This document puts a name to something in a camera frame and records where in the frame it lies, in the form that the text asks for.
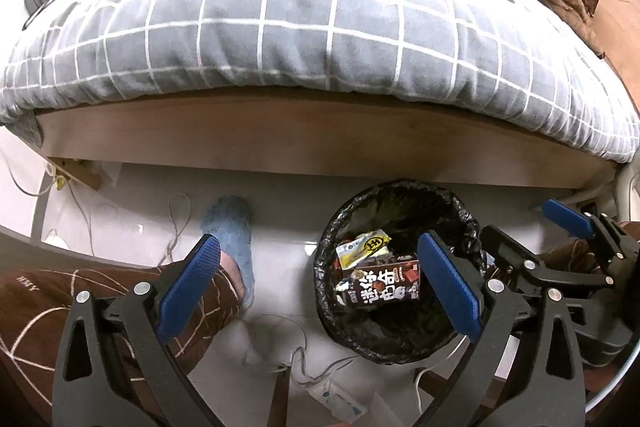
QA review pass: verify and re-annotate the dark cookie box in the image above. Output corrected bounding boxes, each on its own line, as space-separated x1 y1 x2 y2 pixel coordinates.
334 259 421 309

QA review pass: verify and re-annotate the yellow black snack wrapper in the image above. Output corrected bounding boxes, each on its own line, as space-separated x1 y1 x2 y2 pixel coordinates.
335 229 390 270

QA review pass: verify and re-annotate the black lined trash bin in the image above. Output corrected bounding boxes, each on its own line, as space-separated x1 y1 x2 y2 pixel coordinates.
312 179 483 364

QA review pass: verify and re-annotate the beige chair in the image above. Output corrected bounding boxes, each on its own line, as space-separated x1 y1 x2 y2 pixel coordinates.
614 162 639 221

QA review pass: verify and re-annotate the blue slipper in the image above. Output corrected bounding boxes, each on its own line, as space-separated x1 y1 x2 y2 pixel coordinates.
201 196 255 311

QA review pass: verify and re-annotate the white power adapter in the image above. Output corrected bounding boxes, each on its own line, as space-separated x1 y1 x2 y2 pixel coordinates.
307 378 369 425

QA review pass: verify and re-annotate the brown patterned trouser leg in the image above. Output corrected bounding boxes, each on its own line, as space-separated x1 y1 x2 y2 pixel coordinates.
1 254 247 426

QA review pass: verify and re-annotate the wooden headboard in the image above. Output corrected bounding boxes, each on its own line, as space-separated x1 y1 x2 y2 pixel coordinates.
592 0 640 105

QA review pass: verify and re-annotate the grey checked bed sheet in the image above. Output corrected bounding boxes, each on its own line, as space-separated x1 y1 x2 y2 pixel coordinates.
1 0 639 162

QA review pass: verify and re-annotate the white cable on floor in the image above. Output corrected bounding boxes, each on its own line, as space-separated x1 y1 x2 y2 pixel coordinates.
0 146 194 268

